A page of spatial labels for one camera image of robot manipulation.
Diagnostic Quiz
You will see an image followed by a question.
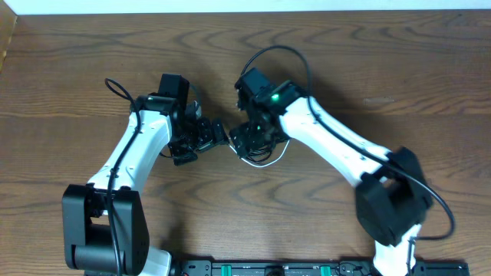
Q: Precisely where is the long black cable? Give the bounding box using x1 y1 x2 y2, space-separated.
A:
245 147 277 165

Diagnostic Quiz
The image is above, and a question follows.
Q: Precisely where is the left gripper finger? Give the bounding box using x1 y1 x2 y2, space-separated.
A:
172 150 198 166
212 118 229 145

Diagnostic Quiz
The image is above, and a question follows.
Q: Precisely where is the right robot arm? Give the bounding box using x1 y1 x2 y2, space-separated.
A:
229 68 433 275

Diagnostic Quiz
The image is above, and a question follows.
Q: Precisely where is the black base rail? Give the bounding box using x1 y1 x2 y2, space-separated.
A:
169 260 470 276

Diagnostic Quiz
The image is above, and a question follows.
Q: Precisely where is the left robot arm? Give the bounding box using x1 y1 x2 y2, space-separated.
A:
62 74 229 275

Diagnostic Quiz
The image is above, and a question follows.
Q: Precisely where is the white usb cable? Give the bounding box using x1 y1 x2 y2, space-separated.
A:
229 138 292 169

